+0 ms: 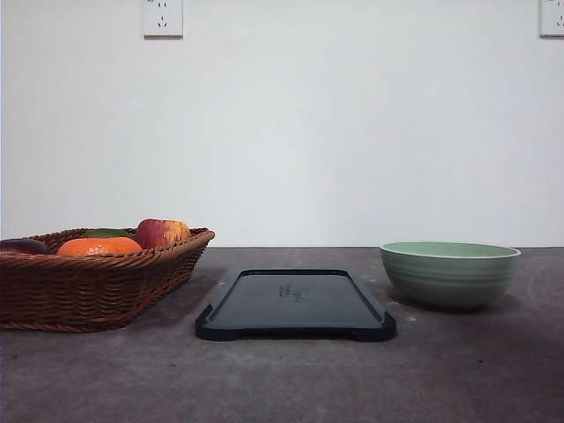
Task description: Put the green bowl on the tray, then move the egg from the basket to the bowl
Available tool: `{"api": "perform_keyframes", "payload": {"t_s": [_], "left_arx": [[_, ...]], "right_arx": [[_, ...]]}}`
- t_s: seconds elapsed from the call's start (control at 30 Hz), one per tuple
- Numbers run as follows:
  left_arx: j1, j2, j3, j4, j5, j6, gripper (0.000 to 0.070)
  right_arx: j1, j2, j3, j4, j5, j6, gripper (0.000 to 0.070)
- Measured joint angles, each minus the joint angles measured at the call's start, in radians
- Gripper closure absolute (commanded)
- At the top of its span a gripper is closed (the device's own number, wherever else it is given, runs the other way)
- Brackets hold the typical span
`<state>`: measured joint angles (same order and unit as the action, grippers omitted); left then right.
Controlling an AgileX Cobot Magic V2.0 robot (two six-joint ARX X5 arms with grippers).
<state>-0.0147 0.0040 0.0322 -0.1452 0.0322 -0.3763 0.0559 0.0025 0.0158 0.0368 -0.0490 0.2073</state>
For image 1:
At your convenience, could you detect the dark purple plum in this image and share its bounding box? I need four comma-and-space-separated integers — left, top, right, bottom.
0, 239, 48, 255

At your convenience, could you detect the light green bowl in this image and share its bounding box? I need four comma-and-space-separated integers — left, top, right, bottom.
381, 241, 521, 309

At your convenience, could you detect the green avocado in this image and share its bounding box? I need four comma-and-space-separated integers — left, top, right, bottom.
80, 228, 130, 238

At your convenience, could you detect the red yellow apple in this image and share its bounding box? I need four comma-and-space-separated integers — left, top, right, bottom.
137, 219, 191, 249

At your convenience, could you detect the white wall socket right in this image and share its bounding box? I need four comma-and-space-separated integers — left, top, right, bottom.
539, 0, 564, 40

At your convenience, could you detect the dark rectangular tray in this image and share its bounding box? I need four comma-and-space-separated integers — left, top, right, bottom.
195, 269, 397, 341

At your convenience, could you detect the white wall socket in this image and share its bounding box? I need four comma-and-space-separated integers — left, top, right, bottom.
142, 0, 183, 41
539, 0, 564, 40

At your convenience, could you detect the brown wicker basket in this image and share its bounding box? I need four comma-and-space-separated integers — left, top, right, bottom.
0, 219, 216, 333

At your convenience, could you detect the orange fruit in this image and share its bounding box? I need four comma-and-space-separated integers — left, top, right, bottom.
56, 237, 143, 256

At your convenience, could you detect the white wall socket left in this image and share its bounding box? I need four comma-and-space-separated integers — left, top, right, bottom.
142, 0, 183, 41

